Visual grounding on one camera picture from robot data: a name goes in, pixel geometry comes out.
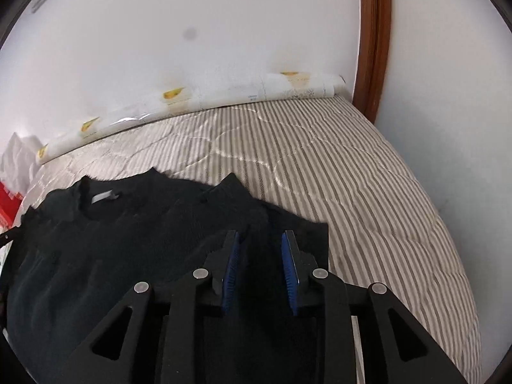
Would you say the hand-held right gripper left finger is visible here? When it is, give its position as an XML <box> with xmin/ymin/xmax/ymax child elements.
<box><xmin>56</xmin><ymin>230</ymin><xmax>243</xmax><ymax>384</ymax></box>

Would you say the long white yellow-print plastic pack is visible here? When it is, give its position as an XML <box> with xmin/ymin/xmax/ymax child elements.
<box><xmin>35</xmin><ymin>71</ymin><xmax>347</xmax><ymax>165</ymax></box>

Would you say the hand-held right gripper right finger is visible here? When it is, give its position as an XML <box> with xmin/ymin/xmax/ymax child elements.
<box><xmin>280</xmin><ymin>230</ymin><xmax>469</xmax><ymax>384</ymax></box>

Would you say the grey striped bed cover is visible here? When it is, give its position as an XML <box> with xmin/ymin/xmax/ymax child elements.
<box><xmin>16</xmin><ymin>95</ymin><xmax>483</xmax><ymax>384</ymax></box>

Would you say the brown wooden door frame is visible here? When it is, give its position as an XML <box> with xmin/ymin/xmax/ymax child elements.
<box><xmin>351</xmin><ymin>0</ymin><xmax>393</xmax><ymax>125</ymax></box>

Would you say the red box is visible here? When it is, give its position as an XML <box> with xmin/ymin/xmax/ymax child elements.
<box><xmin>0</xmin><ymin>181</ymin><xmax>23</xmax><ymax>229</ymax></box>

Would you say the white cloth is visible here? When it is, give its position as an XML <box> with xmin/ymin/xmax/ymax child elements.
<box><xmin>0</xmin><ymin>131</ymin><xmax>45</xmax><ymax>197</ymax></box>

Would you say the black shirt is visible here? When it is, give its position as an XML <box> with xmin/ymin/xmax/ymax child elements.
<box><xmin>5</xmin><ymin>167</ymin><xmax>330</xmax><ymax>384</ymax></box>

